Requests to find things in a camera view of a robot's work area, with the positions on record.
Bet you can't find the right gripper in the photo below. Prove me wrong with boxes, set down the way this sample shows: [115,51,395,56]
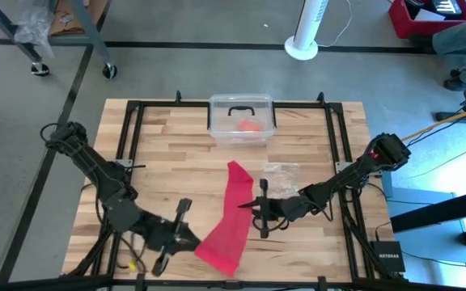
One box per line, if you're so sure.
[237,179,311,238]

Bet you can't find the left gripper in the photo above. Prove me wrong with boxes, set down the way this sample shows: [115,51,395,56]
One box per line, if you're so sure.
[143,198,202,278]

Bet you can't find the red elastic bandage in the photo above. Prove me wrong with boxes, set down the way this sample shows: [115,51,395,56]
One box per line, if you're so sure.
[193,159,256,278]

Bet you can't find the clear plastic bag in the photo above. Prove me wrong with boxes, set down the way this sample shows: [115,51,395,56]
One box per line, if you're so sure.
[261,162,302,200]

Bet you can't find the orange bandage roll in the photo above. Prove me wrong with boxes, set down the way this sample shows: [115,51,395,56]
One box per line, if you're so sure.
[235,117,265,133]

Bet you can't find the clear plastic storage box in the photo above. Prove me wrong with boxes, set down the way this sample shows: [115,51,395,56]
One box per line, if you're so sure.
[207,93,277,148]

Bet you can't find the black crossbar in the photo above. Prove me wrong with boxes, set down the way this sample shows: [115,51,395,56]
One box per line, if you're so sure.
[0,273,466,291]

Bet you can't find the white tower fan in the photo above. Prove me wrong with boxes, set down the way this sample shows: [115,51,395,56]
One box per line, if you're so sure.
[282,0,332,62]

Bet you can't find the black metal stand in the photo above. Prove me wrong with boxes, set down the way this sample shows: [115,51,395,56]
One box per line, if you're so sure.
[389,86,466,280]

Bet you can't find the black cart caster wheel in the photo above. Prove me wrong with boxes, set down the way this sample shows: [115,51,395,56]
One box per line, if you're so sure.
[101,61,118,80]
[30,61,51,78]

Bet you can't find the red plastic crate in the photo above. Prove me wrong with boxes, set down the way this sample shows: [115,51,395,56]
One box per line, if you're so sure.
[387,0,466,40]

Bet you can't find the grey metal rolling cart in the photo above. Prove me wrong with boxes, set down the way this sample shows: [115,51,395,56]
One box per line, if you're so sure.
[0,0,118,80]

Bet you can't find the brown cardboard sheet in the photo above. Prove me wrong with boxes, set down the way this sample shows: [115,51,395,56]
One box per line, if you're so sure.
[48,0,109,37]

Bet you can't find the person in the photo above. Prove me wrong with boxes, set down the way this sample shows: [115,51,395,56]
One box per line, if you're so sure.
[409,11,466,92]

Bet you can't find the crumpled clear plastic wrap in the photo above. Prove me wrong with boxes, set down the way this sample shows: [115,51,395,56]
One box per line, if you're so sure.
[12,0,57,58]

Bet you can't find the black device with white stripes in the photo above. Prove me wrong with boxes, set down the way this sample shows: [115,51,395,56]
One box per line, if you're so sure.
[404,0,465,20]

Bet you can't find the black cable with yellow tag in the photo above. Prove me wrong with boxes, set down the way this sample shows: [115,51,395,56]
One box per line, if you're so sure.
[270,200,335,232]
[93,193,149,274]

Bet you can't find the black metal table frame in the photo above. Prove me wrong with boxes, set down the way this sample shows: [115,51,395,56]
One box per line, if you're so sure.
[60,90,410,284]

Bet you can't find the black Netgear network switch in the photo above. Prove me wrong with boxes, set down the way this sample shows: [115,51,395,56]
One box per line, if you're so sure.
[369,239,407,274]

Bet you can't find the white fan power cord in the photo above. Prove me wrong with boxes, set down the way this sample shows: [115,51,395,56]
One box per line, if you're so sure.
[316,0,354,49]

